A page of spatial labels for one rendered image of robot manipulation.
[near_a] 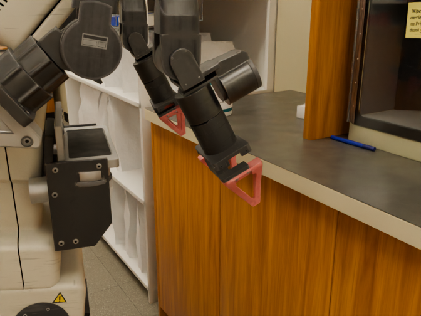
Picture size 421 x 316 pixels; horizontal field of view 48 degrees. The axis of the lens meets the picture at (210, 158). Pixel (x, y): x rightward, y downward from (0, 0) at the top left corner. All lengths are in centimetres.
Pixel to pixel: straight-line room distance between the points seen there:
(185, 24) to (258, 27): 163
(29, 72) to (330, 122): 89
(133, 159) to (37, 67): 176
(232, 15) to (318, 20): 124
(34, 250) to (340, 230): 60
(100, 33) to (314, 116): 78
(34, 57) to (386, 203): 65
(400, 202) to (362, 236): 11
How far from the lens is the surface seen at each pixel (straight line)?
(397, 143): 123
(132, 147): 236
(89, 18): 63
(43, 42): 66
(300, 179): 104
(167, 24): 67
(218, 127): 71
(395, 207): 92
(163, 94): 112
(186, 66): 67
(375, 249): 98
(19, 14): 80
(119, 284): 240
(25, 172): 87
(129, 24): 109
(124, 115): 232
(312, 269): 113
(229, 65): 71
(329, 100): 132
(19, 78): 65
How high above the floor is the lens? 129
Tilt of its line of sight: 18 degrees down
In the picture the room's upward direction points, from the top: straight up
